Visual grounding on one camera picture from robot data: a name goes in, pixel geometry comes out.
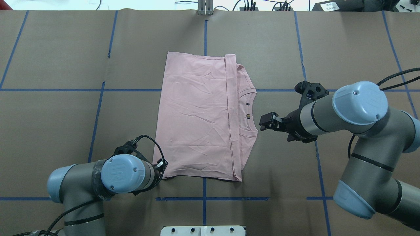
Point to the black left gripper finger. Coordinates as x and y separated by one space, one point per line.
161 164

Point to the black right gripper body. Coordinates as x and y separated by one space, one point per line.
294 123

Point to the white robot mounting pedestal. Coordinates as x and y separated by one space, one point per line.
229 230

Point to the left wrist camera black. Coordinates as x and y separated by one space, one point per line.
128 148

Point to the pink printed t-shirt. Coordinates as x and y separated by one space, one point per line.
205 124

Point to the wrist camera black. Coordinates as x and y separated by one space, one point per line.
310 91
128 148

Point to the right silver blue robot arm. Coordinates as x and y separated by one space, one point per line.
384 133

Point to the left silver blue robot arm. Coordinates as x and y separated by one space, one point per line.
82 189

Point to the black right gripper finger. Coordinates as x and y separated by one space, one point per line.
271 127
270 119

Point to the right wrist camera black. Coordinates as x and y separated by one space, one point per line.
310 91

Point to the aluminium frame post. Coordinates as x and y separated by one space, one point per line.
205 7

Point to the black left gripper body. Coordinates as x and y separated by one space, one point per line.
157 178

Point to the black power adapter box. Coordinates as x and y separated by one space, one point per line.
339 5

